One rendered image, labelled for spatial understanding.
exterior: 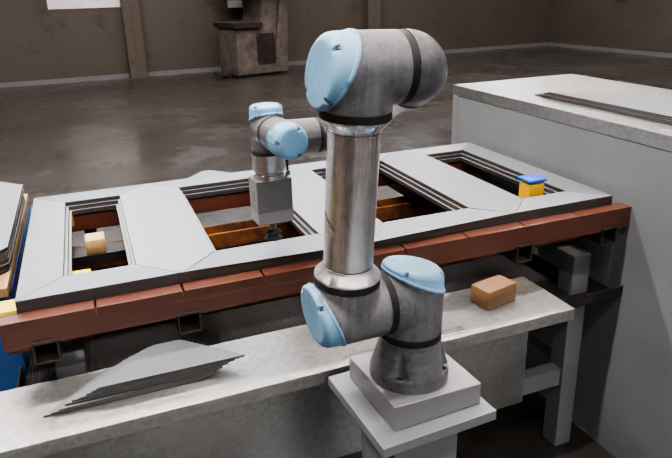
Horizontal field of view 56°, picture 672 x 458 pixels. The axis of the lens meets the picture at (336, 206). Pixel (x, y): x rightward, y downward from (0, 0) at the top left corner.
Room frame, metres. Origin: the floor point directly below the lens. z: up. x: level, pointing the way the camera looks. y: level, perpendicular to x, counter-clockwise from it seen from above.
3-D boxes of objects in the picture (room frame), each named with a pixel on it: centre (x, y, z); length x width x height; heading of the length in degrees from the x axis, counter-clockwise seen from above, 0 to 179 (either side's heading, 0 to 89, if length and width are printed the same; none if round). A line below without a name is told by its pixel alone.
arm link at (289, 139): (1.30, 0.09, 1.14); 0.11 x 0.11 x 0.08; 24
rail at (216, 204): (2.08, 0.18, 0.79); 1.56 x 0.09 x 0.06; 111
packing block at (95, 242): (1.60, 0.66, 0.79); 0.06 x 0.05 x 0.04; 21
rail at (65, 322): (1.41, -0.08, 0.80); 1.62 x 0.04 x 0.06; 111
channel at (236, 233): (1.95, 0.13, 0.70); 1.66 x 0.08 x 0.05; 111
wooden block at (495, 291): (1.42, -0.39, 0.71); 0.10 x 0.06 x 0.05; 123
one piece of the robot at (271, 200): (1.39, 0.15, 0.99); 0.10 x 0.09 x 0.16; 23
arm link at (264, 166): (1.38, 0.15, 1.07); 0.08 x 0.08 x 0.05
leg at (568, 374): (1.72, -0.71, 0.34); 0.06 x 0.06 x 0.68; 21
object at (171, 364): (1.12, 0.40, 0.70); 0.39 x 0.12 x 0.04; 111
